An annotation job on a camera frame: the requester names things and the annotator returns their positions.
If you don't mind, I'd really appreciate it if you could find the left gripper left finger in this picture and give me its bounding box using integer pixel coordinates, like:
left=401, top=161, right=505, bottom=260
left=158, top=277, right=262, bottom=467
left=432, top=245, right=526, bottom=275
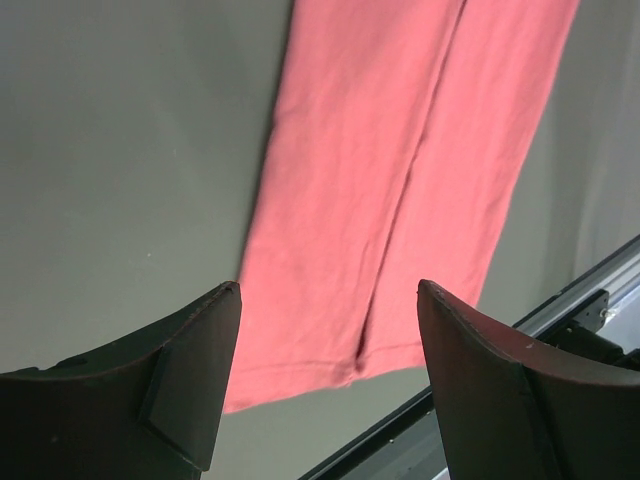
left=1, top=282, right=241, bottom=479

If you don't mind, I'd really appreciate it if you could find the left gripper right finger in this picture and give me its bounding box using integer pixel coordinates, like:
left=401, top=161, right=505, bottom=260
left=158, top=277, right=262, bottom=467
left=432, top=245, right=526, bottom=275
left=417, top=280, right=639, bottom=479

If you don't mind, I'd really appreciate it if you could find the pink t shirt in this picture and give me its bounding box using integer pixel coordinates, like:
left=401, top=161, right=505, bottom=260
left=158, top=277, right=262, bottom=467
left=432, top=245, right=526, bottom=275
left=224, top=1, right=578, bottom=413

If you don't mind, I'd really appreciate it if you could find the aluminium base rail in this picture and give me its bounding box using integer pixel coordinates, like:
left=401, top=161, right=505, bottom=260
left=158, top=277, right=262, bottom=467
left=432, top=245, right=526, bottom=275
left=302, top=238, right=639, bottom=479

